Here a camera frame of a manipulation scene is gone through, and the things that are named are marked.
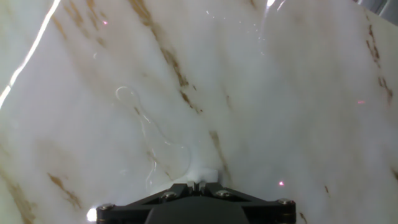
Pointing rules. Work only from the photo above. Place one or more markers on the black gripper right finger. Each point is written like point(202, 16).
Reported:
point(267, 211)

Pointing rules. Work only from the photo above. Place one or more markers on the white cloth wipe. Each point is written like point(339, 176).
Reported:
point(199, 175)

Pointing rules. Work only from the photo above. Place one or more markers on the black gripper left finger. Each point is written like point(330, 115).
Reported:
point(130, 211)

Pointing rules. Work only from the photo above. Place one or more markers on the marble pattern board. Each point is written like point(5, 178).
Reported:
point(280, 93)

